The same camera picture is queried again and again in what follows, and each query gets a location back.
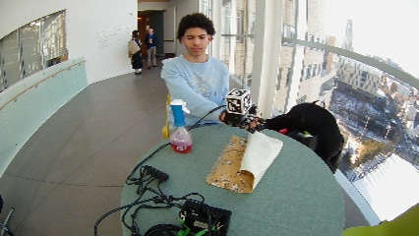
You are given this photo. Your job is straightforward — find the grey metal railing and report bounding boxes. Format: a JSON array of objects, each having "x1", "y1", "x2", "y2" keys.
[{"x1": 281, "y1": 36, "x2": 419, "y2": 90}]

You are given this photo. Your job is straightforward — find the black backpack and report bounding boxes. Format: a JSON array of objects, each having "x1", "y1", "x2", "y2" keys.
[{"x1": 264, "y1": 100, "x2": 347, "y2": 174}]

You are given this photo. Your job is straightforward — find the yellow-green object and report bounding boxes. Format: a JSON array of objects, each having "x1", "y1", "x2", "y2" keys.
[{"x1": 342, "y1": 202, "x2": 419, "y2": 236}]

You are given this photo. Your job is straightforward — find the white cloth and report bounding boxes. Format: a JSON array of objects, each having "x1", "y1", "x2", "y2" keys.
[{"x1": 238, "y1": 130, "x2": 285, "y2": 192}]

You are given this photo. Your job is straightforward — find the white cube of black markers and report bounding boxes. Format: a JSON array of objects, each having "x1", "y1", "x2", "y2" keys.
[{"x1": 224, "y1": 88, "x2": 253, "y2": 116}]

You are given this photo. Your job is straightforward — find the green cable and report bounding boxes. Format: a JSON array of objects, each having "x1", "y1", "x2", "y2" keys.
[{"x1": 176, "y1": 222, "x2": 218, "y2": 236}]

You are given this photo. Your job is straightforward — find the brown patterned cloth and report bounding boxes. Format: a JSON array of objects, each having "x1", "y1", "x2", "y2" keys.
[{"x1": 205, "y1": 134, "x2": 257, "y2": 195}]

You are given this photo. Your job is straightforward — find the wooden wall handrail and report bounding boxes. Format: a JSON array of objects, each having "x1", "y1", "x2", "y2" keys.
[{"x1": 0, "y1": 59, "x2": 88, "y2": 112}]

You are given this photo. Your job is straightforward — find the black glove cable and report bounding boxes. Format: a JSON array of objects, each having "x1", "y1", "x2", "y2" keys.
[{"x1": 186, "y1": 104, "x2": 228, "y2": 132}]

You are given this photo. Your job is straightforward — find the yellow chair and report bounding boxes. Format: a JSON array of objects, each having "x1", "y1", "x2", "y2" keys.
[{"x1": 161, "y1": 93, "x2": 173, "y2": 140}]

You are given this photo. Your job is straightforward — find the spray bottle with pink liquid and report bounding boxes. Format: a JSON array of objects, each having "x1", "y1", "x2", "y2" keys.
[{"x1": 168, "y1": 98, "x2": 194, "y2": 154}]

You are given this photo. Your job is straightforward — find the black power strip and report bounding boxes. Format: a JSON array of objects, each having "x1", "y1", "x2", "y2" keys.
[{"x1": 140, "y1": 164, "x2": 170, "y2": 184}]

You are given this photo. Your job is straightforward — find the large interior window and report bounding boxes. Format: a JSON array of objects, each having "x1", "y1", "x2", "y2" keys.
[{"x1": 0, "y1": 9, "x2": 69, "y2": 92}]

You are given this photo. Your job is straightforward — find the tangle of black cables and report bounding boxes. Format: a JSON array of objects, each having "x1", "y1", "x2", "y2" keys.
[{"x1": 93, "y1": 142, "x2": 208, "y2": 236}]

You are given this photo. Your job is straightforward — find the person in light blue sweater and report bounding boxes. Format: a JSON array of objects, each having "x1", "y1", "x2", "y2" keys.
[{"x1": 160, "y1": 12, "x2": 232, "y2": 130}]

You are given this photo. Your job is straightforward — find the black electronic box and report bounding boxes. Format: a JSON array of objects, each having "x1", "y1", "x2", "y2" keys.
[{"x1": 178, "y1": 199, "x2": 233, "y2": 236}]

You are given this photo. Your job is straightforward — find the white pillar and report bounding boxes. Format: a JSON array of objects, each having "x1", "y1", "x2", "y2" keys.
[{"x1": 249, "y1": 0, "x2": 286, "y2": 120}]

